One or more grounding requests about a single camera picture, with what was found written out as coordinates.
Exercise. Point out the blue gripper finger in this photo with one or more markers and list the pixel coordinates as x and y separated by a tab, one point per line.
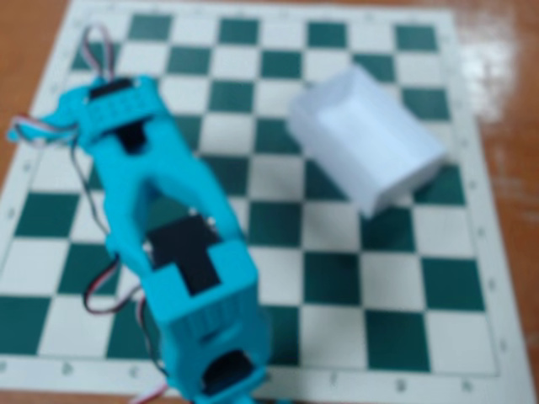
57	120

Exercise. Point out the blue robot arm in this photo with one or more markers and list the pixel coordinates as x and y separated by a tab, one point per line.
198	303

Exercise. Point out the white open cardboard box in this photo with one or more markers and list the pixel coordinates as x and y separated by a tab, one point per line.
370	139

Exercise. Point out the green and white chess mat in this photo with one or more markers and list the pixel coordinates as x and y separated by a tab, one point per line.
295	235

